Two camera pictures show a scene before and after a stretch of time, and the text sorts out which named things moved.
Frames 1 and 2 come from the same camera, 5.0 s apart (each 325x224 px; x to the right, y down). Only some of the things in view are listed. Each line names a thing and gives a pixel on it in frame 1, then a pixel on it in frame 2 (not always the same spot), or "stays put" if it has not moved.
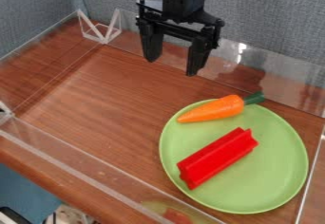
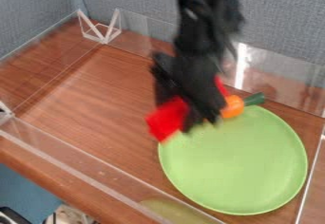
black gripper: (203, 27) to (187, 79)
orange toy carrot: (229, 105) stays put
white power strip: (66, 214) stays put
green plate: (262, 180) stays put
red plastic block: (209, 159) to (166, 117)
